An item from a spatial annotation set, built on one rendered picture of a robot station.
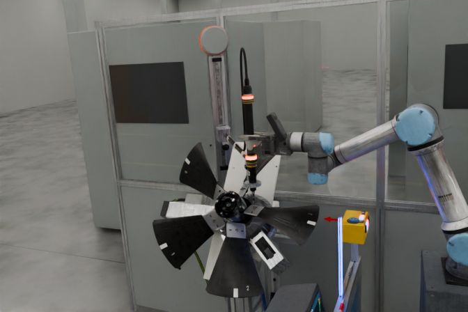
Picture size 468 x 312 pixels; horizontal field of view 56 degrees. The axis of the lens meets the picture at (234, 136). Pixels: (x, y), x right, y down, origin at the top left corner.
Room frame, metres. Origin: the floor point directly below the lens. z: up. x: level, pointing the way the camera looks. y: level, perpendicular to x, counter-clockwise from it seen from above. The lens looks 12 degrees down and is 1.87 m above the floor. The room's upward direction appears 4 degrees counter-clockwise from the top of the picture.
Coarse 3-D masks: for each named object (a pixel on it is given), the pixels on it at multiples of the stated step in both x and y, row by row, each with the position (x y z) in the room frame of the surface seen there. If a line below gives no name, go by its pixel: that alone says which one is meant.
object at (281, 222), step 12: (264, 216) 1.63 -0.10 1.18; (276, 216) 1.62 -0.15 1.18; (288, 216) 1.62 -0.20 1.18; (300, 216) 1.62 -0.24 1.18; (312, 216) 1.61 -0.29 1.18; (276, 228) 1.56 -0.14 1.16; (288, 228) 1.56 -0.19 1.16; (300, 228) 1.55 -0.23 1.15; (312, 228) 1.55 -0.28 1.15; (300, 240) 1.50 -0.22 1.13
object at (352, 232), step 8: (344, 216) 1.83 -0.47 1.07; (352, 216) 1.82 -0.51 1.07; (344, 224) 1.75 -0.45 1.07; (352, 224) 1.74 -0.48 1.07; (360, 224) 1.73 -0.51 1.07; (344, 232) 1.75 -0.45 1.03; (352, 232) 1.74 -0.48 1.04; (360, 232) 1.73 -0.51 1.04; (344, 240) 1.75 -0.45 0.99; (352, 240) 1.74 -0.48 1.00; (360, 240) 1.73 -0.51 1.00
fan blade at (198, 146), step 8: (200, 144) 1.92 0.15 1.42; (192, 152) 1.94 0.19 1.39; (200, 152) 1.90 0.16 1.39; (192, 160) 1.92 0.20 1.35; (200, 160) 1.89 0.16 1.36; (184, 168) 1.95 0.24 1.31; (192, 168) 1.91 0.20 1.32; (200, 168) 1.88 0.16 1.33; (208, 168) 1.84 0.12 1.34; (184, 176) 1.95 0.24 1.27; (192, 176) 1.91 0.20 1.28; (200, 176) 1.87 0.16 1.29; (208, 176) 1.83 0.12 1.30; (192, 184) 1.91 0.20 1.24; (200, 184) 1.88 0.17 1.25; (208, 184) 1.83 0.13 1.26; (216, 184) 1.79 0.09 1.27; (208, 192) 1.83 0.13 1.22
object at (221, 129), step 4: (224, 124) 2.35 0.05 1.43; (216, 128) 2.32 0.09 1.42; (220, 128) 2.28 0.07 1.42; (224, 128) 2.27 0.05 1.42; (228, 128) 2.27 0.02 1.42; (216, 132) 2.33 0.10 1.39; (220, 132) 2.25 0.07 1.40; (224, 132) 2.25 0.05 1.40; (228, 132) 2.26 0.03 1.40; (220, 136) 2.25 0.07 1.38; (224, 136) 2.25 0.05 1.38; (220, 140) 2.25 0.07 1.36; (224, 140) 2.25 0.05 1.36
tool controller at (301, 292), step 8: (280, 288) 1.03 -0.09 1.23; (288, 288) 1.02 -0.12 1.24; (296, 288) 1.01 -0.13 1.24; (304, 288) 0.99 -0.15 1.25; (312, 288) 0.98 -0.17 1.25; (280, 296) 0.99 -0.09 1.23; (288, 296) 0.98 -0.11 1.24; (296, 296) 0.97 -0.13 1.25; (304, 296) 0.96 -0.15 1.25; (312, 296) 0.95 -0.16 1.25; (320, 296) 0.99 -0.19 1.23; (272, 304) 0.96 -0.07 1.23; (280, 304) 0.95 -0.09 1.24; (288, 304) 0.94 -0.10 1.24; (296, 304) 0.93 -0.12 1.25; (304, 304) 0.92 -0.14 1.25; (312, 304) 0.93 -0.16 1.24; (320, 304) 0.97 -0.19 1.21
